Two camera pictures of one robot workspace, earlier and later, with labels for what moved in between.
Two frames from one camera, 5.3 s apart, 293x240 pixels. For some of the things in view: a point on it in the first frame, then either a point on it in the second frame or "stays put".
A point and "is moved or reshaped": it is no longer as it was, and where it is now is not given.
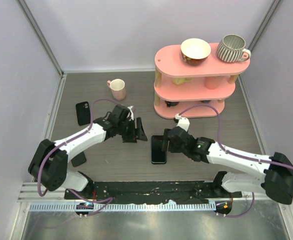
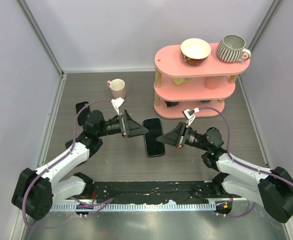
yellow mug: x=180 y=81 stays put
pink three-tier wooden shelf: x=178 y=85 stays put
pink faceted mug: x=117 y=86 stays put
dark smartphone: x=157 y=156 is moved or reshaped
